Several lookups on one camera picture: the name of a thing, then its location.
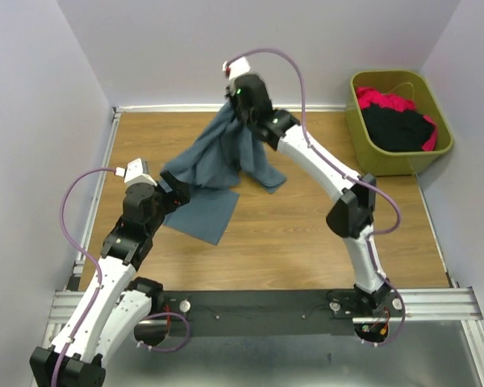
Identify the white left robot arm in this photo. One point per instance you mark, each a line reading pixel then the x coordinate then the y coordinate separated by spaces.
pixel 116 300

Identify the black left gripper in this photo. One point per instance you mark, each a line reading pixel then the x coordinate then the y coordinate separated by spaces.
pixel 177 189

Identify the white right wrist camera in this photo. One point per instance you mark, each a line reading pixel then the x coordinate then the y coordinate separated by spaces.
pixel 236 68

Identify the olive green plastic bin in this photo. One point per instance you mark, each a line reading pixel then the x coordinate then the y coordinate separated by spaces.
pixel 409 85

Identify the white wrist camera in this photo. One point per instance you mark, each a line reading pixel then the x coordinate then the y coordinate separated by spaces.
pixel 236 68
pixel 135 172

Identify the aluminium frame rail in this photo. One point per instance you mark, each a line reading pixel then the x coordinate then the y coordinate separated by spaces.
pixel 420 304

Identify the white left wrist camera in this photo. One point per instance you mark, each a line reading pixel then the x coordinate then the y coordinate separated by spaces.
pixel 135 172

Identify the blue-grey t shirt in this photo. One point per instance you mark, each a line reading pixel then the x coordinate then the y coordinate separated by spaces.
pixel 212 166

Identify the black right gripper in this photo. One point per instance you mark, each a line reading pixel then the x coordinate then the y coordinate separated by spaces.
pixel 244 111

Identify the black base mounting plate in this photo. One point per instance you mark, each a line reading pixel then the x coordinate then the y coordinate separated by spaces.
pixel 343 320

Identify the black t shirt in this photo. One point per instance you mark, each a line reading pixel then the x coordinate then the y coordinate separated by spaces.
pixel 399 131

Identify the red t shirt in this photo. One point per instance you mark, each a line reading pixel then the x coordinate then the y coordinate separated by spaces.
pixel 367 96

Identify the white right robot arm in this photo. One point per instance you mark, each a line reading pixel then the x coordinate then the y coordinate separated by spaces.
pixel 353 196

